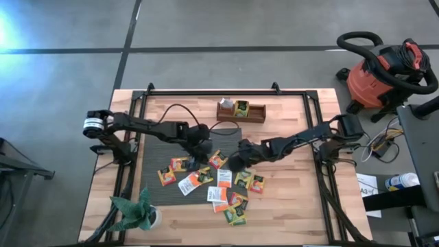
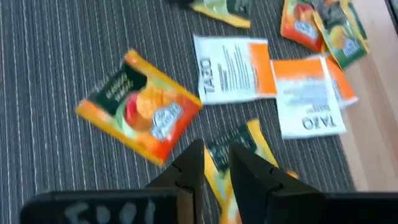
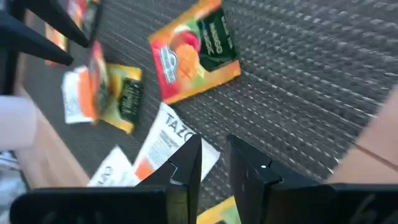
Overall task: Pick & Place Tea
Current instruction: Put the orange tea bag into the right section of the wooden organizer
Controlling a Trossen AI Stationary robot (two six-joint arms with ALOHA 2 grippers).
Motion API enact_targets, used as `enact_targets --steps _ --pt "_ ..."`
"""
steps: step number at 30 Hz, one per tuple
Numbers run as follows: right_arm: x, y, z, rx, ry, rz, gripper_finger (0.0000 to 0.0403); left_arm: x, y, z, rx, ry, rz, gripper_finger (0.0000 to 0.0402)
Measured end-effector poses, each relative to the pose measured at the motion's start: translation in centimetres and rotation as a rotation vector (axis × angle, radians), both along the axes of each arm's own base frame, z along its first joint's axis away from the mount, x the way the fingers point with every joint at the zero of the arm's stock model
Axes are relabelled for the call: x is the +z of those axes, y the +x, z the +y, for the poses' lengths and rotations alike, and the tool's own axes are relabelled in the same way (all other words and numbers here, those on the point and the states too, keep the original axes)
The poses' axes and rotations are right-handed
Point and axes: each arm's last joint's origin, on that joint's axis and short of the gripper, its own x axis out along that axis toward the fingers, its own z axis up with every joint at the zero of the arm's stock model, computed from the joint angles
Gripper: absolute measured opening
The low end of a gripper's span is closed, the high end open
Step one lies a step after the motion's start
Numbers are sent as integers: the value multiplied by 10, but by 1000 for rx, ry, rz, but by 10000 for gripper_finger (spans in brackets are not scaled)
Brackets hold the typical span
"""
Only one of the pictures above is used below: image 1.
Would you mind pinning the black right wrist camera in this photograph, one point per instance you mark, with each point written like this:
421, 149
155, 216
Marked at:
247, 144

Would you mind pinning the black tube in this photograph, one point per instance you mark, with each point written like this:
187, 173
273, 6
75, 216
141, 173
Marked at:
427, 107

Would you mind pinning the dark grey woven placemat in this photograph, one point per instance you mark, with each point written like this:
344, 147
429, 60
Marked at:
161, 151

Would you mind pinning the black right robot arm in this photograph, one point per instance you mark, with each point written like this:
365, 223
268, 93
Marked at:
308, 135

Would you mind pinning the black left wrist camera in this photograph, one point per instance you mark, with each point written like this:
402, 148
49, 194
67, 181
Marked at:
199, 131

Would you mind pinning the black metal stand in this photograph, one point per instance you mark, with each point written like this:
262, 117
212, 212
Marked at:
24, 167

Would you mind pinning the yellow green lemon tea packet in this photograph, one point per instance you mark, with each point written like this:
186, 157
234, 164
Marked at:
243, 179
233, 215
240, 222
241, 108
206, 176

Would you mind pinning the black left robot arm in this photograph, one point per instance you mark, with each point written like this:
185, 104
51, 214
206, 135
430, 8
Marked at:
147, 125

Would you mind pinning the blue white wipes canister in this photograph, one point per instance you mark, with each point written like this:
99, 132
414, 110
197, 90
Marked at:
403, 180

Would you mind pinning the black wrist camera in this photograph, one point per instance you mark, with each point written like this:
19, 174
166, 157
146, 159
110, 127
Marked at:
199, 131
247, 144

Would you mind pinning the dark grey cart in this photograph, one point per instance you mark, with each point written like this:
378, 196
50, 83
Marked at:
423, 147

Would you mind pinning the orange peach tea packet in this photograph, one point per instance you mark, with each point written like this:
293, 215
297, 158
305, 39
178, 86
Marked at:
196, 175
177, 164
239, 200
167, 176
257, 184
218, 160

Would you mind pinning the black cart base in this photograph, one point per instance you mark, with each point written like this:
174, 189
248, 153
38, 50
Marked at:
425, 223

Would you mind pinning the black power adapter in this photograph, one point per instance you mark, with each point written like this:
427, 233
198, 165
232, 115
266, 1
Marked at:
381, 148

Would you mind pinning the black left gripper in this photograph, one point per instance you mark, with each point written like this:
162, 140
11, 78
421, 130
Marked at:
200, 148

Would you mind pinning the black aluminium table frame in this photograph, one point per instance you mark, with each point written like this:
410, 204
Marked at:
205, 93

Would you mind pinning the green potted artificial plant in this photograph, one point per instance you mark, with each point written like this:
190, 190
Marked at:
137, 212

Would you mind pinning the orange black shop vacuum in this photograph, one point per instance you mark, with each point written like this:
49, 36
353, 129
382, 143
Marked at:
367, 84

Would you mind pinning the white orange Tazo tea packet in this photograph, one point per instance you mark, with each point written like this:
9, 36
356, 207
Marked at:
216, 194
188, 185
226, 104
224, 180
220, 206

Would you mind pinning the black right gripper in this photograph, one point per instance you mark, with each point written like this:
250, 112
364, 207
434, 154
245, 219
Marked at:
259, 153

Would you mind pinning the white paper sheet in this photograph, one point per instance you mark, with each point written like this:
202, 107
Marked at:
366, 181

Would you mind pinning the brown wooden tea organizer box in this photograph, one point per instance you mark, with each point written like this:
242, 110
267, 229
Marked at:
255, 117

